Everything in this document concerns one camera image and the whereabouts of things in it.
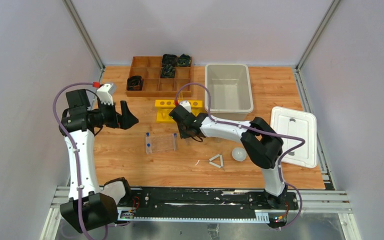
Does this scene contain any black cable bundle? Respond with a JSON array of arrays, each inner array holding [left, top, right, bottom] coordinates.
[[161, 53, 179, 67], [177, 53, 193, 68], [160, 64, 176, 80]]

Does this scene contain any white clay triangle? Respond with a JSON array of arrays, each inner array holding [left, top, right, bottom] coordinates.
[[208, 154, 224, 169]]

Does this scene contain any yellow test tube rack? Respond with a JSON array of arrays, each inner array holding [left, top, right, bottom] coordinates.
[[154, 99, 204, 124]]

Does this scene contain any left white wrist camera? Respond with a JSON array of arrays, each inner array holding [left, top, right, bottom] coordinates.
[[96, 82, 117, 106]]

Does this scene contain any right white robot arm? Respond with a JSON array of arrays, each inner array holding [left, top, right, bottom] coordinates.
[[168, 105, 288, 209]]

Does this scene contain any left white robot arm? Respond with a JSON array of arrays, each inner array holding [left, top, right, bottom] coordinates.
[[59, 86, 139, 233]]

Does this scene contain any clear plastic tube rack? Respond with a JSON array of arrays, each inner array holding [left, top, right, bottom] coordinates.
[[145, 133, 174, 155]]

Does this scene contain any white plastic bin lid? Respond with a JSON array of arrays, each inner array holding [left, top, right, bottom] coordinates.
[[270, 106, 318, 169]]

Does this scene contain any black cable bundle middle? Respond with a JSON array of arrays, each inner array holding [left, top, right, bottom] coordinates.
[[160, 64, 176, 80]]

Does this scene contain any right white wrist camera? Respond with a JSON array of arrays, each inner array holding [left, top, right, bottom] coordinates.
[[178, 100, 192, 113]]

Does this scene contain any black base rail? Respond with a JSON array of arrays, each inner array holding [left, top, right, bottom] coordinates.
[[117, 187, 299, 221]]

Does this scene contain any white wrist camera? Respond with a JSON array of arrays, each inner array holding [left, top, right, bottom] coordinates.
[[96, 82, 117, 106], [178, 100, 192, 113]]

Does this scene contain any white round dish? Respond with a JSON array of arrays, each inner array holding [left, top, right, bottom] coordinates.
[[231, 147, 247, 162]]

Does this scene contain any beige plastic bin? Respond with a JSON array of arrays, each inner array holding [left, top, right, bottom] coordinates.
[[204, 63, 254, 121]]

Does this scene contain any black cable bundle top left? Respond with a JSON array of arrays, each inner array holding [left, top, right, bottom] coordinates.
[[161, 53, 179, 67]]

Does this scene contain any wooden compartment tray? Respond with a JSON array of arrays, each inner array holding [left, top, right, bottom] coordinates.
[[125, 55, 194, 98]]

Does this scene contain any black cable bundle top right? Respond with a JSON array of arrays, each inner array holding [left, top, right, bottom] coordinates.
[[177, 53, 193, 68]]

